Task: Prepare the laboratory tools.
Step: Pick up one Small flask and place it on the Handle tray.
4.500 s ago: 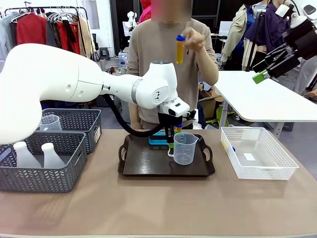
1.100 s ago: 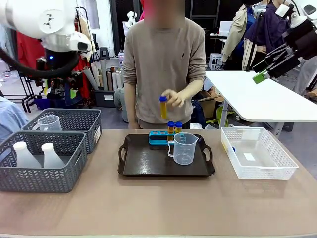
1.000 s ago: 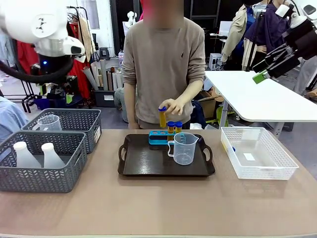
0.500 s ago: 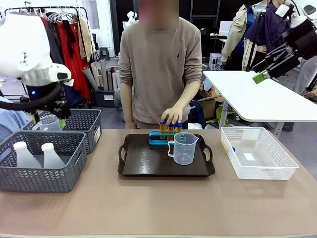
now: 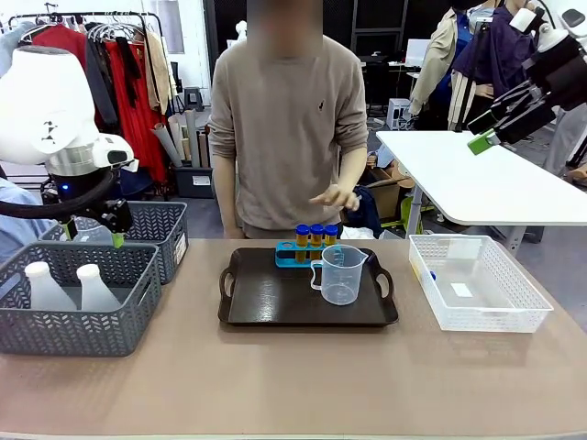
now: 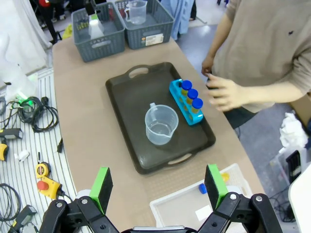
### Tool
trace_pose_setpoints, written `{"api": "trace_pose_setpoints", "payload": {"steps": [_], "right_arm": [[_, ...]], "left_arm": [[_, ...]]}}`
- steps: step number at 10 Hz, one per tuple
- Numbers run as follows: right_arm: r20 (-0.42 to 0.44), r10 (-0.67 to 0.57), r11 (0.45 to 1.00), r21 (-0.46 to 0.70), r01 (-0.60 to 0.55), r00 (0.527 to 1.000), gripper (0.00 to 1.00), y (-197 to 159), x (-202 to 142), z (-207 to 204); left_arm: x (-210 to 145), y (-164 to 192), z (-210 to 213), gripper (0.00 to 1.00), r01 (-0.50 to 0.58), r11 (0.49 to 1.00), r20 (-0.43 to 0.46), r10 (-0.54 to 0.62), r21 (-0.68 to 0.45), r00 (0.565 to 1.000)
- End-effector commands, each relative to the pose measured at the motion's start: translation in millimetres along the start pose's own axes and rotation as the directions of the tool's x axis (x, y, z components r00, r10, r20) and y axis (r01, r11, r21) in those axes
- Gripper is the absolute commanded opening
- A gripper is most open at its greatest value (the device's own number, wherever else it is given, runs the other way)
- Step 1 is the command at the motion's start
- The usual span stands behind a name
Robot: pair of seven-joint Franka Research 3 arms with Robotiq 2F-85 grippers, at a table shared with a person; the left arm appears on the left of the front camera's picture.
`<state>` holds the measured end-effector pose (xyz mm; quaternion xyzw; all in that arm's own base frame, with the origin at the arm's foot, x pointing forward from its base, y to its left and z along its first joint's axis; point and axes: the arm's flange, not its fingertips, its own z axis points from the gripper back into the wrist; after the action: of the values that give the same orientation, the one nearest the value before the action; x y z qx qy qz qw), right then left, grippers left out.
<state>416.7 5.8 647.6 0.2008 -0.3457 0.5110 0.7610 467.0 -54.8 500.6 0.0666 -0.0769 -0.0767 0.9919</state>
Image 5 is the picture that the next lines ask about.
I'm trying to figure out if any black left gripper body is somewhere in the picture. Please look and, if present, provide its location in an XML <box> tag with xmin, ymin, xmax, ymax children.
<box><xmin>39</xmin><ymin>166</ymin><xmax>116</xmax><ymax>217</ymax></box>

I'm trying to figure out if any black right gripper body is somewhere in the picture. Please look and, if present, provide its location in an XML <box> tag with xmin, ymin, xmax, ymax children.
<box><xmin>526</xmin><ymin>35</ymin><xmax>587</xmax><ymax>112</ymax></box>

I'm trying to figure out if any clear plastic measuring beaker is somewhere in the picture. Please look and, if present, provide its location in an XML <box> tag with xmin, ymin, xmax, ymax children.
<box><xmin>310</xmin><ymin>244</ymin><xmax>368</xmax><ymax>306</ymax></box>

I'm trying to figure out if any person's right forearm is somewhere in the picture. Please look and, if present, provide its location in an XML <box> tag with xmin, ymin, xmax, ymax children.
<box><xmin>212</xmin><ymin>153</ymin><xmax>242</xmax><ymax>224</ymax></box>

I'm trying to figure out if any person's left forearm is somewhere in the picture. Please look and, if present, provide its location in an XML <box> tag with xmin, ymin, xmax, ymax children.
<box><xmin>338</xmin><ymin>137</ymin><xmax>369</xmax><ymax>196</ymax></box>

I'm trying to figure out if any person's right hand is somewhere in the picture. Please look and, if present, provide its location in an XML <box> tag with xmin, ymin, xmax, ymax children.
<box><xmin>222</xmin><ymin>218</ymin><xmax>247</xmax><ymax>240</ymax></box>

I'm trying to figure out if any person's left hand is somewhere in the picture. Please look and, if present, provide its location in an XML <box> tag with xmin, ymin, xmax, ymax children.
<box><xmin>308</xmin><ymin>183</ymin><xmax>364</xmax><ymax>213</ymax></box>

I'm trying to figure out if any translucent plastic container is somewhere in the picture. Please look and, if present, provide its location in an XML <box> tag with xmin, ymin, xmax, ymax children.
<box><xmin>72</xmin><ymin>218</ymin><xmax>115</xmax><ymax>245</ymax></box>

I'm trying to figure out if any small grey plastic basket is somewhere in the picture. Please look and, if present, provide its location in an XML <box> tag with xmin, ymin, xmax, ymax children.
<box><xmin>39</xmin><ymin>201</ymin><xmax>190</xmax><ymax>285</ymax></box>

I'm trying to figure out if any person in grey trousers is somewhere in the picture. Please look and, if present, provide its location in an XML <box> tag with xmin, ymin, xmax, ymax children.
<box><xmin>543</xmin><ymin>104</ymin><xmax>587</xmax><ymax>178</ymax></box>

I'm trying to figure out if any mannequin in purple shirt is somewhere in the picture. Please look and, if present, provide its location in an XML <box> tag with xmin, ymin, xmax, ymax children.
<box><xmin>451</xmin><ymin>4</ymin><xmax>537</xmax><ymax>132</ymax></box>

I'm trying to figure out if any person in blue shirt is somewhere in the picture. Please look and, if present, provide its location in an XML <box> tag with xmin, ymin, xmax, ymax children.
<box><xmin>0</xmin><ymin>177</ymin><xmax>56</xmax><ymax>265</ymax></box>

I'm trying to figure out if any white plastic bottle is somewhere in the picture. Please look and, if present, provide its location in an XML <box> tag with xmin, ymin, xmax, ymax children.
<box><xmin>23</xmin><ymin>261</ymin><xmax>77</xmax><ymax>312</ymax></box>
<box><xmin>75</xmin><ymin>263</ymin><xmax>123</xmax><ymax>312</ymax></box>

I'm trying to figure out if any white table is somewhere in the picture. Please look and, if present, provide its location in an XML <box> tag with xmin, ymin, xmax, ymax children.
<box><xmin>375</xmin><ymin>130</ymin><xmax>587</xmax><ymax>239</ymax></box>

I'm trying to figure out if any black storage bin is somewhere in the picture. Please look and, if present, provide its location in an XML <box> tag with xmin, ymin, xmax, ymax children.
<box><xmin>173</xmin><ymin>165</ymin><xmax>216</xmax><ymax>199</ymax></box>

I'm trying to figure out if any mannequin in beige trench coat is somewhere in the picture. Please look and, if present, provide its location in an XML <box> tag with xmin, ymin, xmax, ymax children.
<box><xmin>409</xmin><ymin>6</ymin><xmax>476</xmax><ymax>132</ymax></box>

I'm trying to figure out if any long red dress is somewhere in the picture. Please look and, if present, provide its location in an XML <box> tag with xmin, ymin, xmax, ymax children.
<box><xmin>107</xmin><ymin>40</ymin><xmax>169</xmax><ymax>182</ymax></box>

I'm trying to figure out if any slanted grey paper roll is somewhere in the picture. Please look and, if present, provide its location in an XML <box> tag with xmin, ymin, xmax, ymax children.
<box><xmin>151</xmin><ymin>122</ymin><xmax>183</xmax><ymax>169</ymax></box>

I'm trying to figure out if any dark grey jacket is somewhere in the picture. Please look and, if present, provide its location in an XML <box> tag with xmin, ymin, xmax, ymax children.
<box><xmin>84</xmin><ymin>36</ymin><xmax>119</xmax><ymax>134</ymax></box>

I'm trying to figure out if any cream paper roll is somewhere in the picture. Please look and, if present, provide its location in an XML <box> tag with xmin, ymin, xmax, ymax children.
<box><xmin>167</xmin><ymin>113</ymin><xmax>192</xmax><ymax>161</ymax></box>

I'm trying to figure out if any white computer monitor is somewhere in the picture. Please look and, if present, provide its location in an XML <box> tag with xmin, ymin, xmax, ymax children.
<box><xmin>405</xmin><ymin>38</ymin><xmax>432</xmax><ymax>68</ymax></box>

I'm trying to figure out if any tall grey paper roll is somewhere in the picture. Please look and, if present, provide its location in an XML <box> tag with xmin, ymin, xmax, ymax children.
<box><xmin>184</xmin><ymin>109</ymin><xmax>202</xmax><ymax>169</ymax></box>

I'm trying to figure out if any large grey plastic basket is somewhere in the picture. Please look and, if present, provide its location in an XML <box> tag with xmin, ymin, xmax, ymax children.
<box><xmin>0</xmin><ymin>242</ymin><xmax>163</xmax><ymax>358</ymax></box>

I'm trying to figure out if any white computer tower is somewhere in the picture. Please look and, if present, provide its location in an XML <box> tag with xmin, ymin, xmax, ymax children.
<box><xmin>387</xmin><ymin>96</ymin><xmax>412</xmax><ymax>130</ymax></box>

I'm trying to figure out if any brown paper roll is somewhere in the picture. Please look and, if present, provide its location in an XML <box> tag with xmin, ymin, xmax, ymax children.
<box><xmin>196</xmin><ymin>130</ymin><xmax>212</xmax><ymax>169</ymax></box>

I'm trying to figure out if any black scarf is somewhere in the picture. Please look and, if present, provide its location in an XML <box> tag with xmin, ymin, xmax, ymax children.
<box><xmin>114</xmin><ymin>36</ymin><xmax>143</xmax><ymax>109</ymax></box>

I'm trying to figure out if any beige garment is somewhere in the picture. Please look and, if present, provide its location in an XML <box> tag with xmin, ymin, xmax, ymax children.
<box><xmin>144</xmin><ymin>29</ymin><xmax>178</xmax><ymax>116</ymax></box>

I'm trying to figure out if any green chair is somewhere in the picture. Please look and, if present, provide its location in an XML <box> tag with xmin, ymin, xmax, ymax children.
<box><xmin>398</xmin><ymin>196</ymin><xmax>437</xmax><ymax>230</ymax></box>

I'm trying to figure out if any grey step stool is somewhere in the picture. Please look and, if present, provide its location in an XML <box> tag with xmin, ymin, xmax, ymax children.
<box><xmin>183</xmin><ymin>86</ymin><xmax>205</xmax><ymax>110</ymax></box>

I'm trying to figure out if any cardboard box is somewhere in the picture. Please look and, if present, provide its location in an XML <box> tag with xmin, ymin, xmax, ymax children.
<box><xmin>366</xmin><ymin>167</ymin><xmax>414</xmax><ymax>221</ymax></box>

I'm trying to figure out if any red jacket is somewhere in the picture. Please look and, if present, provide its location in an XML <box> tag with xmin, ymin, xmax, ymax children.
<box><xmin>31</xmin><ymin>25</ymin><xmax>88</xmax><ymax>61</ymax></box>

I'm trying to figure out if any light blue garment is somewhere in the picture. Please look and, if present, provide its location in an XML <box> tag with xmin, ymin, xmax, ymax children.
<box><xmin>0</xmin><ymin>20</ymin><xmax>36</xmax><ymax>77</ymax></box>

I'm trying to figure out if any yellow test tube blue cap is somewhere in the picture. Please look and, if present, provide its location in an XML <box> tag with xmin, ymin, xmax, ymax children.
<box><xmin>411</xmin><ymin>256</ymin><xmax>437</xmax><ymax>281</ymax></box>

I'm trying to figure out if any blue test tube rack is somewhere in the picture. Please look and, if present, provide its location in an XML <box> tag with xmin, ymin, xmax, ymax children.
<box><xmin>274</xmin><ymin>241</ymin><xmax>343</xmax><ymax>270</ymax></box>

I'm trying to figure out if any dark brown serving tray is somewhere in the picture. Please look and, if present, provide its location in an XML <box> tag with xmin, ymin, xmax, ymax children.
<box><xmin>217</xmin><ymin>247</ymin><xmax>399</xmax><ymax>327</ymax></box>

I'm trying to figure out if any navy blue cloth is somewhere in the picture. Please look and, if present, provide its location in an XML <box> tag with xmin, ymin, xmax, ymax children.
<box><xmin>348</xmin><ymin>196</ymin><xmax>384</xmax><ymax>239</ymax></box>

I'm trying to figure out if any black metal clothes rack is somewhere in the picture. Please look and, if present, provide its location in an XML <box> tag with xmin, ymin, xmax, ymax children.
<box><xmin>7</xmin><ymin>2</ymin><xmax>167</xmax><ymax>178</ymax></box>

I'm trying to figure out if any person in beige sweater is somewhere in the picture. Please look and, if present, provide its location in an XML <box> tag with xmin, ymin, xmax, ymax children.
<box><xmin>206</xmin><ymin>0</ymin><xmax>371</xmax><ymax>240</ymax></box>

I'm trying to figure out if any white plastic basket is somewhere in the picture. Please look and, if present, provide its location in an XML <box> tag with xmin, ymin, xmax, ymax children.
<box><xmin>407</xmin><ymin>234</ymin><xmax>555</xmax><ymax>334</ymax></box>

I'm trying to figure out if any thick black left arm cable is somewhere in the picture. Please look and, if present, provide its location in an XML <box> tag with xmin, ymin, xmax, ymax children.
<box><xmin>0</xmin><ymin>171</ymin><xmax>116</xmax><ymax>220</ymax></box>

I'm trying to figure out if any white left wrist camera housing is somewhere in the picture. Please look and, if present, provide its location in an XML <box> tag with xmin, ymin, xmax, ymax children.
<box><xmin>94</xmin><ymin>135</ymin><xmax>138</xmax><ymax>173</ymax></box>

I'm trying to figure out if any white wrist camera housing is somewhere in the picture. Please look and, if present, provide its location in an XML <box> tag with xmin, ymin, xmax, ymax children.
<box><xmin>94</xmin><ymin>135</ymin><xmax>138</xmax><ymax>173</ymax></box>
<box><xmin>508</xmin><ymin>6</ymin><xmax>547</xmax><ymax>34</ymax></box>

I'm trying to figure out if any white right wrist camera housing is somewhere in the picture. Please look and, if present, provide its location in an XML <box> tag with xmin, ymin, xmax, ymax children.
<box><xmin>508</xmin><ymin>6</ymin><xmax>547</xmax><ymax>34</ymax></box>

